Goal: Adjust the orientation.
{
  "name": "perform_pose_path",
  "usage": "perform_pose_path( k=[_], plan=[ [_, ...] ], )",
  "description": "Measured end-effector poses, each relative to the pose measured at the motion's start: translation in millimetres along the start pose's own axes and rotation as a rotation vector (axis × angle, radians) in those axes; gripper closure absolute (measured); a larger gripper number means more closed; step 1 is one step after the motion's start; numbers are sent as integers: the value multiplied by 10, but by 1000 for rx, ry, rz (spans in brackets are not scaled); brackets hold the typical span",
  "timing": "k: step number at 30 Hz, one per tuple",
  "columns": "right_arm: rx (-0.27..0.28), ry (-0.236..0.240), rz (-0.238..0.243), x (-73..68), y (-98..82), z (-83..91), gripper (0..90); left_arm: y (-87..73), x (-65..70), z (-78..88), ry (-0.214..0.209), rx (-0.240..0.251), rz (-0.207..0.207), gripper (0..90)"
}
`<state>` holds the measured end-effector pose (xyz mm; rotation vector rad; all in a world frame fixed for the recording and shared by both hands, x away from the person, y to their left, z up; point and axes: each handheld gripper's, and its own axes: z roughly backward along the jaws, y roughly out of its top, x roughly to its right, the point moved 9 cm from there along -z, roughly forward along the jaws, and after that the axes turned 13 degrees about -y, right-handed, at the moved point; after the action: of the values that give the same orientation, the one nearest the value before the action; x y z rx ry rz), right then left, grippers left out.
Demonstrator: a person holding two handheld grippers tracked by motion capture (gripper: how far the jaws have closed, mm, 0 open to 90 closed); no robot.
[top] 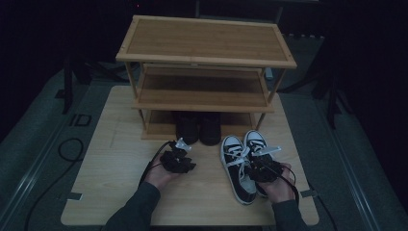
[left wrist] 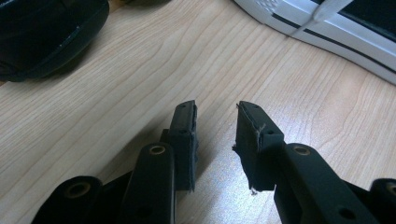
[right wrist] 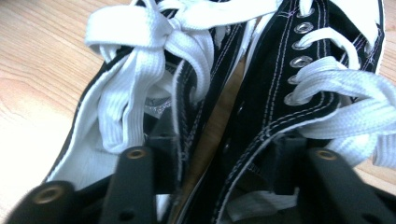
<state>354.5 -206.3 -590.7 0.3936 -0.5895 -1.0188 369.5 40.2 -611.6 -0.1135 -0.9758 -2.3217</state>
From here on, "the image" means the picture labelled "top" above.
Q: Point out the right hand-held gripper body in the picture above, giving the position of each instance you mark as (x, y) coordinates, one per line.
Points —
(264, 168)

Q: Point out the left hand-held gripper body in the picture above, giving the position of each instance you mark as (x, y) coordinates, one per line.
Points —
(176, 162)

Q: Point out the black shoe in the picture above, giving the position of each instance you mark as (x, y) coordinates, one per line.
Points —
(187, 131)
(210, 131)

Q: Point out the black white canvas sneaker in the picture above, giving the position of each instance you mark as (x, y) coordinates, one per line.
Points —
(232, 142)
(255, 136)

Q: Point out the wooden shoe rack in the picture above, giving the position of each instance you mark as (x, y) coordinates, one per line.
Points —
(205, 41)

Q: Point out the person's left hand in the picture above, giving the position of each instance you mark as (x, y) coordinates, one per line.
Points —
(160, 178)

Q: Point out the person's right hand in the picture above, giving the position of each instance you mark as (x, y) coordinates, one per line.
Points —
(279, 191)

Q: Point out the grey tape piece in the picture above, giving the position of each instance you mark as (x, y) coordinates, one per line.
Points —
(75, 196)
(309, 193)

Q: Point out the black stand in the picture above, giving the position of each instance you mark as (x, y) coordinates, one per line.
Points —
(333, 106)
(67, 89)

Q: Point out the grey floor rail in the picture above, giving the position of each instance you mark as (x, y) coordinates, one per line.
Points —
(29, 179)
(356, 183)

